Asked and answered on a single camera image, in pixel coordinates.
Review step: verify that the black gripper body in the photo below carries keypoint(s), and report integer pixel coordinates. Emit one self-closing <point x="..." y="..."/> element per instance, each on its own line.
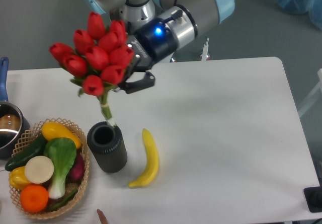
<point x="152" y="42"/>

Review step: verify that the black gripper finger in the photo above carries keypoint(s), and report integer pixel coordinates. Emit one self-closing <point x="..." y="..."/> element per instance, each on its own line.
<point x="147" y="81"/>

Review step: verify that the red tulip bouquet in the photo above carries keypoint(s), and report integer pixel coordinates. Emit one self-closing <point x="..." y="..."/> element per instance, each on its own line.
<point x="98" y="61"/>

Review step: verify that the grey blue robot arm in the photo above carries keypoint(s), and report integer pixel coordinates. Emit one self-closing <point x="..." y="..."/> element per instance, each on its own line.
<point x="191" y="18"/>

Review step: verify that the dark grey ribbed vase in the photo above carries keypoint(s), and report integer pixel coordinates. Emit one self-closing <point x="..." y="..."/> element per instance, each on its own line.
<point x="107" y="145"/>

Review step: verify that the person fingertip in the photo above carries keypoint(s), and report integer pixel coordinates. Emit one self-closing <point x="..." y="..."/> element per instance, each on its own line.
<point x="102" y="217"/>

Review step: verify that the yellow plastic banana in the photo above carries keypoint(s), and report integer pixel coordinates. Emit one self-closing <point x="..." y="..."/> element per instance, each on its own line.
<point x="152" y="162"/>

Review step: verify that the yellow squash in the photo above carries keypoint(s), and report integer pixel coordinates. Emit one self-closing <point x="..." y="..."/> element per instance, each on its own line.
<point x="51" y="130"/>

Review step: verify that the green bok choy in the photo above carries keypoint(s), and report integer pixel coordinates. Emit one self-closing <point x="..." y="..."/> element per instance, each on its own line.
<point x="62" y="152"/>

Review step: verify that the purple red onion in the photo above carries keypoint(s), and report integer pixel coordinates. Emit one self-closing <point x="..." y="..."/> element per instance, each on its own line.
<point x="78" y="169"/>

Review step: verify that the woven wicker basket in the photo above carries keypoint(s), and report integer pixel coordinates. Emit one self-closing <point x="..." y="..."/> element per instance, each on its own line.
<point x="27" y="137"/>

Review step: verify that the dark green cucumber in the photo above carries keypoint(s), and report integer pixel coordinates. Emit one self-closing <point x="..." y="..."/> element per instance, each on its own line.
<point x="35" y="148"/>

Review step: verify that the white round radish slice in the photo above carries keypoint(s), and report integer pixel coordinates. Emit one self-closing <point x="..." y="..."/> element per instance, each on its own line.
<point x="39" y="169"/>

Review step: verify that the dark blue saucepan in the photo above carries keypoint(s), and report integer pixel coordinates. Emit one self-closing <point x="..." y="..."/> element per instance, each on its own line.
<point x="13" y="123"/>

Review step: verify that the green chili pepper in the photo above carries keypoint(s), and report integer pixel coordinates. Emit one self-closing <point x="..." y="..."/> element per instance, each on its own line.
<point x="63" y="201"/>

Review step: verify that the yellow bell pepper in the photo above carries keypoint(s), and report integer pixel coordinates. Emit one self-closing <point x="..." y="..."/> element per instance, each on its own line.
<point x="18" y="179"/>

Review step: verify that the orange fruit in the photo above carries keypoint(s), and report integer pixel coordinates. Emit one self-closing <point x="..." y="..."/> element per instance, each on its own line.
<point x="34" y="198"/>

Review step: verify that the black device at table edge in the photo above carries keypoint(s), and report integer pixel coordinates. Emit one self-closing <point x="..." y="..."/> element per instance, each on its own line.
<point x="313" y="198"/>

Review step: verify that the white metal frame right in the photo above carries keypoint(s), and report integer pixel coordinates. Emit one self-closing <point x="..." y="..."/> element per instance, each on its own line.
<point x="311" y="98"/>

